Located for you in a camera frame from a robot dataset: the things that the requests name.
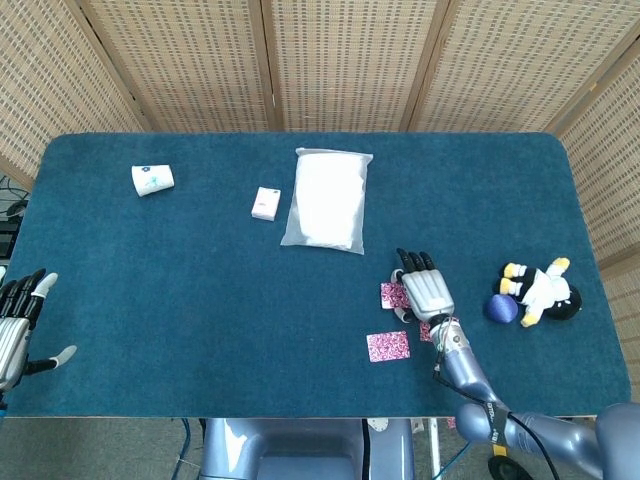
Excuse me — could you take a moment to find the blue ball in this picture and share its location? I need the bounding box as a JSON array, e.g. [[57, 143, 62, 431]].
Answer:
[[483, 293, 521, 325]]

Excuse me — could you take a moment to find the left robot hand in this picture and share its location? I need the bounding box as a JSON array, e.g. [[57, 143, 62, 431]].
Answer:
[[0, 268, 79, 394]]

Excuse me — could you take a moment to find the woven wooden folding screen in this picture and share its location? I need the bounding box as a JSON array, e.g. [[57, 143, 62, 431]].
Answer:
[[0, 0, 640, 421]]

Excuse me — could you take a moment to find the white plastic bag package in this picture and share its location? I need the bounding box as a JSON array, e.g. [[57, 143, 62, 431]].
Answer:
[[279, 146, 374, 257]]

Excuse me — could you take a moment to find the small white tissue pack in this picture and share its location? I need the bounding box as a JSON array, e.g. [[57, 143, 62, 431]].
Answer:
[[250, 186, 282, 222]]

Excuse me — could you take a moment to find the blue cable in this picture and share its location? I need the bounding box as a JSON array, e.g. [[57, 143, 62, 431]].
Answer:
[[174, 418, 195, 480]]

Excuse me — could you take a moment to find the black white penguin plush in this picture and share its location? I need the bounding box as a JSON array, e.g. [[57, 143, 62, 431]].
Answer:
[[497, 257, 584, 329]]

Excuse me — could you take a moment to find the blue-grey robot torso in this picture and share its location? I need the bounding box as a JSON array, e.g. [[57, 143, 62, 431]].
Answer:
[[199, 417, 416, 480]]

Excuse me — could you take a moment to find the teal cable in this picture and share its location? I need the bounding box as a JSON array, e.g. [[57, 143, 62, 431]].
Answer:
[[433, 439, 474, 480]]

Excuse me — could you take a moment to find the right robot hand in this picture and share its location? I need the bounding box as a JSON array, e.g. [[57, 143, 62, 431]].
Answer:
[[389, 248, 456, 325]]

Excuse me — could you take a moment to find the white table leg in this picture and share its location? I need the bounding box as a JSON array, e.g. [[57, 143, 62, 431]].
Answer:
[[424, 417, 442, 480]]

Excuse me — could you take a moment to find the pink patterned card stack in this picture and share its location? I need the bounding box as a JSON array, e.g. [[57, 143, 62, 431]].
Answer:
[[380, 282, 411, 311]]

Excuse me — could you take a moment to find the blue felt table mat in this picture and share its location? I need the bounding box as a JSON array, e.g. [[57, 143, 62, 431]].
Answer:
[[2, 131, 632, 419]]

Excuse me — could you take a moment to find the white printed paper cup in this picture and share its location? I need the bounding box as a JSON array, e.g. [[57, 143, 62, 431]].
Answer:
[[131, 163, 176, 199]]

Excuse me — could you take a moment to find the black electronic device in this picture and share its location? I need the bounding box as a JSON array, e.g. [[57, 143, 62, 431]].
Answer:
[[0, 222, 19, 259]]

